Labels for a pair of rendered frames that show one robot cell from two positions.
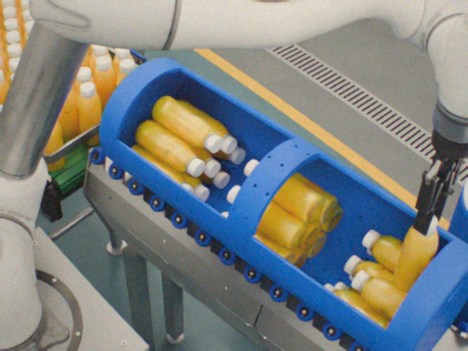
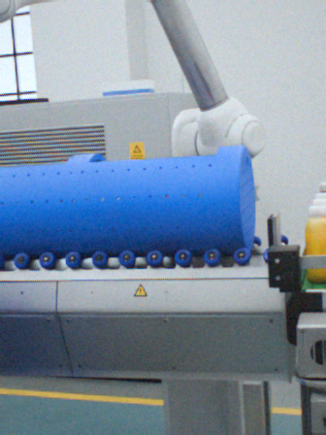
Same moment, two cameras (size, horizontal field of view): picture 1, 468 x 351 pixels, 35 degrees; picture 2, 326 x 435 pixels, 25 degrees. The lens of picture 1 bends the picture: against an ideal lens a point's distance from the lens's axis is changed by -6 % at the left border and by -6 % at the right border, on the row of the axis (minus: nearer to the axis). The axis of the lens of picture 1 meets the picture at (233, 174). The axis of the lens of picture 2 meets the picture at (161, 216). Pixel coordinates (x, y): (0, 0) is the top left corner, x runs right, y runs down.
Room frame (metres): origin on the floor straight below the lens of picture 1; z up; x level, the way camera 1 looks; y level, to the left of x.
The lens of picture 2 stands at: (3.05, -0.81, 1.31)
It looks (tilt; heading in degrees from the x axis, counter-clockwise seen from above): 7 degrees down; 154
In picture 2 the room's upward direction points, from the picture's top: 4 degrees counter-clockwise
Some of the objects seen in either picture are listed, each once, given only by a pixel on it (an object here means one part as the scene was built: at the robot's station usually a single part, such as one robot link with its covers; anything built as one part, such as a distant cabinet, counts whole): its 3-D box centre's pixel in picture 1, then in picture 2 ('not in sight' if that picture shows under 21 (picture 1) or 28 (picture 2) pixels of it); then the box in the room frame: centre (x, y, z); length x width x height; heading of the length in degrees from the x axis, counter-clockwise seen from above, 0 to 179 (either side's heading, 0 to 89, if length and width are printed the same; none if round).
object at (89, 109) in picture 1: (90, 115); not in sight; (1.50, 0.38, 0.98); 0.07 x 0.07 x 0.17
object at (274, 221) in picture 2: not in sight; (274, 238); (1.45, 0.27, 0.99); 0.10 x 0.02 x 0.12; 139
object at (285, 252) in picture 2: not in sight; (285, 268); (1.63, 0.18, 0.95); 0.10 x 0.07 x 0.10; 139
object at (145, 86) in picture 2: not in sight; (128, 88); (-0.48, 0.74, 1.48); 0.24 x 0.12 x 0.08; 52
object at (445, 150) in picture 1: (450, 148); not in sight; (0.90, -0.36, 1.48); 0.08 x 0.07 x 0.09; 139
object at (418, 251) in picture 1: (417, 254); not in sight; (0.90, -0.36, 1.20); 0.07 x 0.07 x 0.17
